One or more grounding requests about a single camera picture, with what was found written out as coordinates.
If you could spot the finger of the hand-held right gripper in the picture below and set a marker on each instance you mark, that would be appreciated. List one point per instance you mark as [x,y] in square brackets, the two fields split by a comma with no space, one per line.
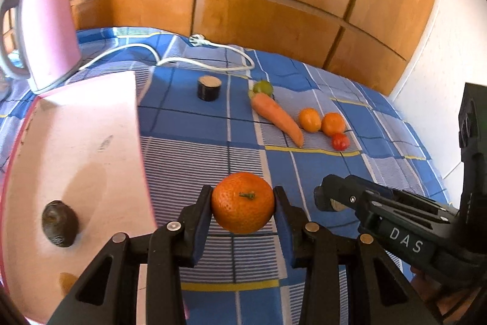
[342,191]
[411,201]

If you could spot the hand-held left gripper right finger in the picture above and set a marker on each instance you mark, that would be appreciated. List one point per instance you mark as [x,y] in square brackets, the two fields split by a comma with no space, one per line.
[284,233]

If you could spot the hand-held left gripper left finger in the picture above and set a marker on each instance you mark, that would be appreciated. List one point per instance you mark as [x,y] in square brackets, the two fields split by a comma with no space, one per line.
[201,229]

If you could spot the tangerine with green stem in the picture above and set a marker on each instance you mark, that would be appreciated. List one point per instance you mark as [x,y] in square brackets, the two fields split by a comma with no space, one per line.
[243,210]

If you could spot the red tomato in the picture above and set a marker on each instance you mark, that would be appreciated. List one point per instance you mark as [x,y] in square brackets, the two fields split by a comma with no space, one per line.
[339,142]

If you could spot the yellowish orange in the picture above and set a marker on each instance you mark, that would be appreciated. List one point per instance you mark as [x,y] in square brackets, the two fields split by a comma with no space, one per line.
[310,120]

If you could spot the orange carrot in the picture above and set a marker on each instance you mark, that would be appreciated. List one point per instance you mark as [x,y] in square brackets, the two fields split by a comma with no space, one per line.
[276,113]

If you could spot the black sushi roll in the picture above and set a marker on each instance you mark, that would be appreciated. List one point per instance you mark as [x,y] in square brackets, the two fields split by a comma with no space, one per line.
[209,91]

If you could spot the pink rimmed white tray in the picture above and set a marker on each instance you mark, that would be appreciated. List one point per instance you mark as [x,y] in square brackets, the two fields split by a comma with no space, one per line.
[87,142]

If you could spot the blue plaid bedsheet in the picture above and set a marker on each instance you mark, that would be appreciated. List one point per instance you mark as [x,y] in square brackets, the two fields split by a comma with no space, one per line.
[190,165]

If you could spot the small orange tangerine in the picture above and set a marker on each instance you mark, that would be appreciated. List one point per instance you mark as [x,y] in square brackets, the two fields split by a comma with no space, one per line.
[333,124]

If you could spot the green tomato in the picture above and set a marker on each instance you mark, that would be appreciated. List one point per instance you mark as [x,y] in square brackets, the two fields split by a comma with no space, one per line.
[264,87]

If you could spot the dark avocado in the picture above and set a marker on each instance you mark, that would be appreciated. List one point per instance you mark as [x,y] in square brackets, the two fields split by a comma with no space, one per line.
[60,224]

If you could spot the brown kiwi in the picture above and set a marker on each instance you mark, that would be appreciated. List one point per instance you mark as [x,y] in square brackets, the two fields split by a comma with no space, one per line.
[67,281]

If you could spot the pink electric kettle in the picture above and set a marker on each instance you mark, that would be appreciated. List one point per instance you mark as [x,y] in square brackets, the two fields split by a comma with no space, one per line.
[45,24]

